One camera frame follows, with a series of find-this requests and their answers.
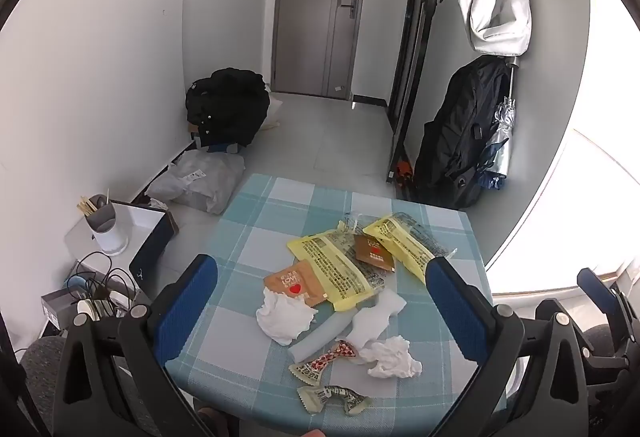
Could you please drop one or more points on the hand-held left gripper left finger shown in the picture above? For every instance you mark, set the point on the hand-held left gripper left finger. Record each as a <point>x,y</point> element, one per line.
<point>185,307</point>

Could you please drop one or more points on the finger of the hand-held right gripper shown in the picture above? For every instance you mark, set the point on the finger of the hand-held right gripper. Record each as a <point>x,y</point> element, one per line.
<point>597,292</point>

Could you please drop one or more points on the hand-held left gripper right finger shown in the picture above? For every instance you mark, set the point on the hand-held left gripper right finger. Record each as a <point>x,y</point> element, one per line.
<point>457,312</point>

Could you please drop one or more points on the white tissue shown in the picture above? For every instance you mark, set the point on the white tissue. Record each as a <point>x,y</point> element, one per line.
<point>392,357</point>
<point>285,319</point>

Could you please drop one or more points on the brown heart print sachet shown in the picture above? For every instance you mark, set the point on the brown heart print sachet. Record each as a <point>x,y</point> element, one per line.
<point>372,252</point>
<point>292,284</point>

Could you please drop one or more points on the white foam strip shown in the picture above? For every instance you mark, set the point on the white foam strip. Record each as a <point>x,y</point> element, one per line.
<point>320,337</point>

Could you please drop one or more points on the red checked snack wrapper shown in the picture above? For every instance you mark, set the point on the red checked snack wrapper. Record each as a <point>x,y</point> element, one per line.
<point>325,359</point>

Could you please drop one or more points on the twisted checked snack wrapper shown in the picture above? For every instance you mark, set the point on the twisted checked snack wrapper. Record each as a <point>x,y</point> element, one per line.
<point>320,397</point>

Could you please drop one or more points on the person's right leg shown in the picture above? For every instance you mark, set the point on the person's right leg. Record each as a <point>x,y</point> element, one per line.
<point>602,339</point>

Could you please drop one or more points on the person's leg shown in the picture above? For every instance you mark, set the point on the person's leg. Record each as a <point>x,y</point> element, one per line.
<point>602,339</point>
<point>42,377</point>

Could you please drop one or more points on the white cardboard box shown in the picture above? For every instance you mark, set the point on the white cardboard box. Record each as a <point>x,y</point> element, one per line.
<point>145,222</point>

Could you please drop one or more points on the white chopstick holder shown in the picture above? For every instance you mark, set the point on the white chopstick holder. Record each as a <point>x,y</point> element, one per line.
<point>110,232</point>

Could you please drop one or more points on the grey box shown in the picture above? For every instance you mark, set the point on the grey box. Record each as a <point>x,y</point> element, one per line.
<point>57,307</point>

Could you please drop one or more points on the blue checked tablecloth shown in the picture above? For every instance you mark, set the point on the blue checked tablecloth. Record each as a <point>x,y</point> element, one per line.
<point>280,217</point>

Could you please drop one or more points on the grey plastic parcel bag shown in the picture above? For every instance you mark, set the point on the grey plastic parcel bag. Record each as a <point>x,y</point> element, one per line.
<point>200,177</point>

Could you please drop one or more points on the torn yellow snack packet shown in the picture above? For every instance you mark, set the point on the torn yellow snack packet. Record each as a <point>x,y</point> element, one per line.
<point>330,267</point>

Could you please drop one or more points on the bundle of wooden chopsticks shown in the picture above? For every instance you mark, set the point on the bundle of wooden chopsticks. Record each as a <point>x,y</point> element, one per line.
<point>87,207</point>

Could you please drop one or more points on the orange black tool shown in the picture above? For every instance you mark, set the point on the orange black tool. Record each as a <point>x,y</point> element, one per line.
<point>404,171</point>

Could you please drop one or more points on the person's left leg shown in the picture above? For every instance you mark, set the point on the person's left leg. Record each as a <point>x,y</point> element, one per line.
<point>42,377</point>

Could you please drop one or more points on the silver folded umbrella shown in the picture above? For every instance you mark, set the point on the silver folded umbrella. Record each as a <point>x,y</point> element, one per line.
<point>500,147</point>

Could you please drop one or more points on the black backpack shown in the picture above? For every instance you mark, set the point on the black backpack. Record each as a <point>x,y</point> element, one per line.
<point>460,132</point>

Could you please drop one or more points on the black bag on floor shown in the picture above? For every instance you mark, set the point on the black bag on floor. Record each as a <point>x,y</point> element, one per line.
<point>225,102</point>

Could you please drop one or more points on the white cloth bag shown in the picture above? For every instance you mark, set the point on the white cloth bag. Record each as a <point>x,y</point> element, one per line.
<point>274,112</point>

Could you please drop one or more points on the grey door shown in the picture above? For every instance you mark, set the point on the grey door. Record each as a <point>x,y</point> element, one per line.
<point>320,17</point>

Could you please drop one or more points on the black door lock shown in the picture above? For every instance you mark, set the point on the black door lock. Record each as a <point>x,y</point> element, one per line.
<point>349,8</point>

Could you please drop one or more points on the black door frame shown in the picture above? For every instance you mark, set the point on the black door frame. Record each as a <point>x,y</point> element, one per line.
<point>425,17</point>

